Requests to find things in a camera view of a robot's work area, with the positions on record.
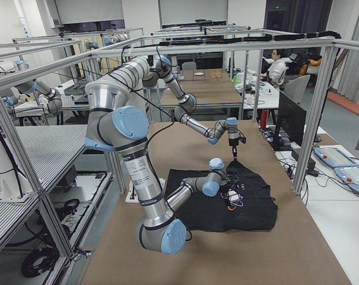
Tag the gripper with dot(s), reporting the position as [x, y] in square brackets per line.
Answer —
[233, 178]
[232, 142]

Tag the black graphic t-shirt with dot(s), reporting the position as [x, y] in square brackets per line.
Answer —
[246, 206]

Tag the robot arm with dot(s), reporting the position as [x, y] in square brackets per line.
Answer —
[115, 125]
[162, 67]

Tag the black computer monitor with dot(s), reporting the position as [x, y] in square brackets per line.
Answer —
[291, 119]

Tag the seated person in white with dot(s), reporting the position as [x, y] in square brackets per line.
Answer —
[277, 68]

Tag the robot teach pendant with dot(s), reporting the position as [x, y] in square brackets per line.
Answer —
[350, 176]
[333, 157]

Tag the aluminium cage frame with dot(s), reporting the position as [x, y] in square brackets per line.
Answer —
[327, 39]

